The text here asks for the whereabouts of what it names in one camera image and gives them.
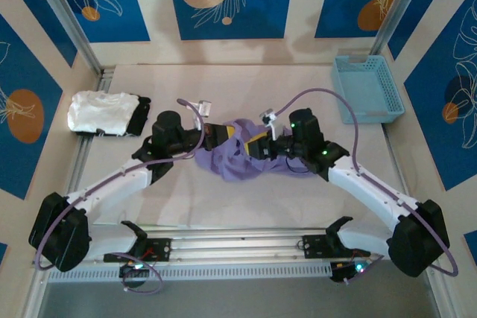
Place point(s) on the purple t-shirt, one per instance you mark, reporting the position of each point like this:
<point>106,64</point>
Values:
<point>231,165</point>

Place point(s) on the light blue plastic basket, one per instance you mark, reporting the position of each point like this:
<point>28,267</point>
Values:
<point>361,87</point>

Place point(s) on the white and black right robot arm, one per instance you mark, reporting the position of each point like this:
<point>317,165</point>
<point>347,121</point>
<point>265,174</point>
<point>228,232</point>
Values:
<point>372,191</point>

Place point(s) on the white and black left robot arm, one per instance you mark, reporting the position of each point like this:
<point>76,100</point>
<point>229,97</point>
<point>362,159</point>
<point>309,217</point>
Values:
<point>108,191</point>

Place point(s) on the folded black t-shirt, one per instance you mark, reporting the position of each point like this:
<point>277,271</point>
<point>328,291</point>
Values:
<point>141,117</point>

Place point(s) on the folded white t-shirt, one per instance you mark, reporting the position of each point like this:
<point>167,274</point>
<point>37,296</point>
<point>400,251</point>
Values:
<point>100,113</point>

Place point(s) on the white table mat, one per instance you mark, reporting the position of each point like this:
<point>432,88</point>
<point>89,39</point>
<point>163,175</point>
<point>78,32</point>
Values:
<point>238,87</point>

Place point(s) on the black controller board with LED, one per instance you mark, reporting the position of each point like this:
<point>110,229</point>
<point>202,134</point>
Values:
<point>343,271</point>
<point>128,271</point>

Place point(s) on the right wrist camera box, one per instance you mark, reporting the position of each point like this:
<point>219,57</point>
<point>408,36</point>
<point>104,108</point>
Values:
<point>274,124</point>

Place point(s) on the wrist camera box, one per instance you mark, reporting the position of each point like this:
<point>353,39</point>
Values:
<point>205,107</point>
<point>274,124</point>

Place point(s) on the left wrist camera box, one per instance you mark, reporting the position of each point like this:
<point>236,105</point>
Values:
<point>205,107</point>

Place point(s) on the aluminium side rail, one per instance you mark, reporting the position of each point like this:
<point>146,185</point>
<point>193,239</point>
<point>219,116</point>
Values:
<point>83,154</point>
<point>397,165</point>

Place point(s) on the wide aluminium frame rail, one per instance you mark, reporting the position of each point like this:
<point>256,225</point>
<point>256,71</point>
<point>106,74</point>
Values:
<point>238,245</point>

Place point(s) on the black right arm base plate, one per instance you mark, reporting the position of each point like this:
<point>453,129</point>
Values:
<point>313,245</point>

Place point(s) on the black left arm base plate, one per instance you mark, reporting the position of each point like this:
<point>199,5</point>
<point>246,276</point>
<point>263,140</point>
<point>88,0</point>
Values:
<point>160,249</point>

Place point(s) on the aluminium frame post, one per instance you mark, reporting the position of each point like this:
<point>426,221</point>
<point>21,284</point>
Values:
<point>391,16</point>
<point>63,12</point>

